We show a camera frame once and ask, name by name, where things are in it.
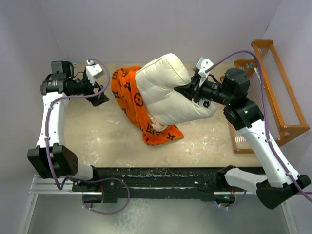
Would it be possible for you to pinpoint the white pillow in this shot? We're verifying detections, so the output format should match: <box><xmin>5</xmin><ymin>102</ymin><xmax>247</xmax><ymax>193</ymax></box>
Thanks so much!
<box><xmin>135</xmin><ymin>53</ymin><xmax>216</xmax><ymax>132</ymax></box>

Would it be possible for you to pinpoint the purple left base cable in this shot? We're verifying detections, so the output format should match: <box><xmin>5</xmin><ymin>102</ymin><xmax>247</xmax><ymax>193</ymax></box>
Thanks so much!
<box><xmin>81</xmin><ymin>177</ymin><xmax>131</xmax><ymax>216</ymax></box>

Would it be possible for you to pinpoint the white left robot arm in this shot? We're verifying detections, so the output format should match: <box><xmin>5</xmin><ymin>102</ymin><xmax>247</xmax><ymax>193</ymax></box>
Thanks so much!
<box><xmin>27</xmin><ymin>59</ymin><xmax>109</xmax><ymax>191</ymax></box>

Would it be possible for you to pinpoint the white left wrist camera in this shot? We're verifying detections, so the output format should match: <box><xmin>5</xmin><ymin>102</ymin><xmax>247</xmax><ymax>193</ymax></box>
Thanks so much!
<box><xmin>85</xmin><ymin>60</ymin><xmax>104</xmax><ymax>86</ymax></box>

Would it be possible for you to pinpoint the orange wooden tiered rack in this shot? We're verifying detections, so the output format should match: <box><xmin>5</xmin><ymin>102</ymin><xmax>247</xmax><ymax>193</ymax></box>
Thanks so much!
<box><xmin>234</xmin><ymin>39</ymin><xmax>310</xmax><ymax>146</ymax></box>

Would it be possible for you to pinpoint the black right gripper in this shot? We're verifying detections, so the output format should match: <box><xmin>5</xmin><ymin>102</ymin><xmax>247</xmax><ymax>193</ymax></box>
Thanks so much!
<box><xmin>175</xmin><ymin>72</ymin><xmax>233</xmax><ymax>106</ymax></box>

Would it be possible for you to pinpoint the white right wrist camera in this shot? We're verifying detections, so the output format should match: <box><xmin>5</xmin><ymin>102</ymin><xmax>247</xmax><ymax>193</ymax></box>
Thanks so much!
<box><xmin>193</xmin><ymin>57</ymin><xmax>214</xmax><ymax>87</ymax></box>

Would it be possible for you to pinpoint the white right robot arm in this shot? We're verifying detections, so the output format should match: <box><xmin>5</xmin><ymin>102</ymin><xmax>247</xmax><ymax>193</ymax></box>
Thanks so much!
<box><xmin>175</xmin><ymin>68</ymin><xmax>311</xmax><ymax>210</ymax></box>

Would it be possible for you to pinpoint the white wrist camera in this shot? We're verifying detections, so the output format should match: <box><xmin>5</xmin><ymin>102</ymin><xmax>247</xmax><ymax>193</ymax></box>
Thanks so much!
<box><xmin>85</xmin><ymin>60</ymin><xmax>104</xmax><ymax>86</ymax></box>
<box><xmin>193</xmin><ymin>57</ymin><xmax>214</xmax><ymax>87</ymax></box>

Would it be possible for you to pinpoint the aluminium frame rail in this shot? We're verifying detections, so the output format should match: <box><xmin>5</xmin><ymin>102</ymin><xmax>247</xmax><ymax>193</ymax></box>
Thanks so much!
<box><xmin>19</xmin><ymin>176</ymin><xmax>298</xmax><ymax>234</ymax></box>

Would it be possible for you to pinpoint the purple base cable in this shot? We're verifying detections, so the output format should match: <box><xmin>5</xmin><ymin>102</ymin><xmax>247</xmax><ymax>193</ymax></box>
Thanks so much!
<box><xmin>215</xmin><ymin>190</ymin><xmax>247</xmax><ymax>210</ymax></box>
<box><xmin>81</xmin><ymin>177</ymin><xmax>131</xmax><ymax>216</ymax></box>

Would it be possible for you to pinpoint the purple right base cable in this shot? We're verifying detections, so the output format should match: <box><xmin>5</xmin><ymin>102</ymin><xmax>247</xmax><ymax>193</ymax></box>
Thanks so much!
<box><xmin>215</xmin><ymin>190</ymin><xmax>247</xmax><ymax>210</ymax></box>

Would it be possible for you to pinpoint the orange patterned pillowcase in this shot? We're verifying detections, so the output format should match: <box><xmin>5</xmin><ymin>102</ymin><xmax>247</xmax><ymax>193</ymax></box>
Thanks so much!
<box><xmin>111</xmin><ymin>66</ymin><xmax>184</xmax><ymax>146</ymax></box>

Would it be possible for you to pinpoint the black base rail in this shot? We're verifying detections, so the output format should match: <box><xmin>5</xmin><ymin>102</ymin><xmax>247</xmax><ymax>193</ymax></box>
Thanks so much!
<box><xmin>73</xmin><ymin>167</ymin><xmax>238</xmax><ymax>206</ymax></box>

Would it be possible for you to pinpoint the grey small clip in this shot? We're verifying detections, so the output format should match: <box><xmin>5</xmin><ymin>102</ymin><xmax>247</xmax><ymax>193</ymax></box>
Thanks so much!
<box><xmin>246</xmin><ymin>63</ymin><xmax>256</xmax><ymax>69</ymax></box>

